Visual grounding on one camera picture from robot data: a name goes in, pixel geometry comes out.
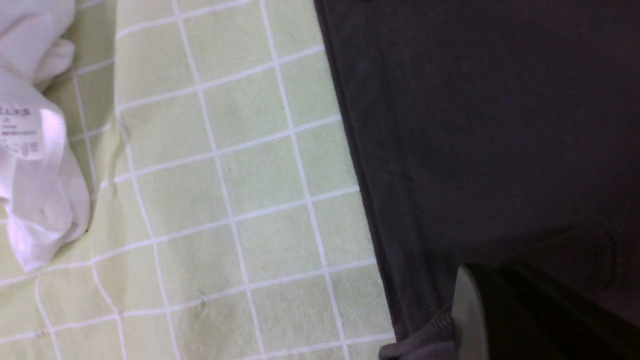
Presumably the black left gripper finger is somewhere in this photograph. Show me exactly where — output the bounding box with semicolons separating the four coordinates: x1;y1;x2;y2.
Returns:
451;264;640;360

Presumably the dark gray long-sleeve shirt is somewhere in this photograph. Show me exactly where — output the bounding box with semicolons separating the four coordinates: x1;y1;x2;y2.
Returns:
314;0;640;360

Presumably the crumpled white shirt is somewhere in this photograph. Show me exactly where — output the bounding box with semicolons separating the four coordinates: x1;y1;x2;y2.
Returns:
0;0;90;272

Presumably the light green checkered tablecloth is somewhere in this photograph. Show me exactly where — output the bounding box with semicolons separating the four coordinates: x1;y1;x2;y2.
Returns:
1;0;394;360

